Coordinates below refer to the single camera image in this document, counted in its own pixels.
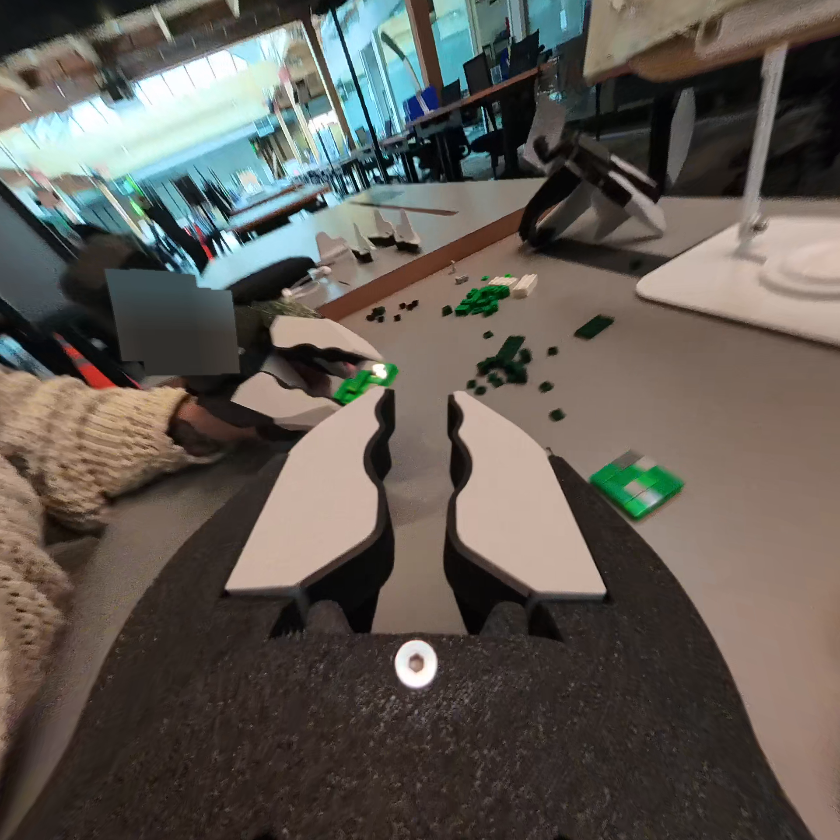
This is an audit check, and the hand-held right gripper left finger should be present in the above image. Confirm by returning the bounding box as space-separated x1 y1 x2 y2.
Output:
224 387 396 634

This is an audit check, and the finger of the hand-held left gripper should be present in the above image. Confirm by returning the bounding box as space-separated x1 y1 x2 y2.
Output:
231 371 343 432
269 314 386 367

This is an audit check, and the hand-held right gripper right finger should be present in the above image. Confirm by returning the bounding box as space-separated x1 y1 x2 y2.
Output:
445 391 608 636

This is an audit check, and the bright green lego base plate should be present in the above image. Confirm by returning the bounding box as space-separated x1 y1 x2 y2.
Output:
332 362 400 405

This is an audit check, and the person's left forearm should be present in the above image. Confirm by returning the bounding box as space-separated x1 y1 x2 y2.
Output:
0 366 193 534

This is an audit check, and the tiled green lego panel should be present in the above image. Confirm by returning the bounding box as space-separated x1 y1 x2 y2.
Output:
588 449 686 521

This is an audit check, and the pile of dark green lego pieces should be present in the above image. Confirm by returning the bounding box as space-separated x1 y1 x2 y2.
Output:
466 328 567 422

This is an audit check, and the pile of bright green lego bricks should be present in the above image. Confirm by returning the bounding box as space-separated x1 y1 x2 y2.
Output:
441 276 517 319

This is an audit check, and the lego instruction booklet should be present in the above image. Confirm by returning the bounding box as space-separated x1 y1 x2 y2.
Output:
584 0 840 83

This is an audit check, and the person's left hand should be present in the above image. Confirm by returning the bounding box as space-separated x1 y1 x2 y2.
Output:
174 395 262 455

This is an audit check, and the black mesh chair back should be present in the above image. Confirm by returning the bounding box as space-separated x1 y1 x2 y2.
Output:
226 256 317 306

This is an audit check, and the black monitor on stand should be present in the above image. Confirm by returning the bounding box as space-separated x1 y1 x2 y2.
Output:
0 180 142 391

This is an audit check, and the spare hand-held gripper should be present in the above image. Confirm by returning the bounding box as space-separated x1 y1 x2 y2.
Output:
517 128 668 251

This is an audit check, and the wooden pillar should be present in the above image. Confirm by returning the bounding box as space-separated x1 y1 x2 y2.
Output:
406 0 445 91

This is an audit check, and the white stand base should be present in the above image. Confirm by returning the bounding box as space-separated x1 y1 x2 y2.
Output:
635 39 840 349

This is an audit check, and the white cable with plug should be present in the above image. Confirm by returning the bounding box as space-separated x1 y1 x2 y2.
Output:
283 264 333 298

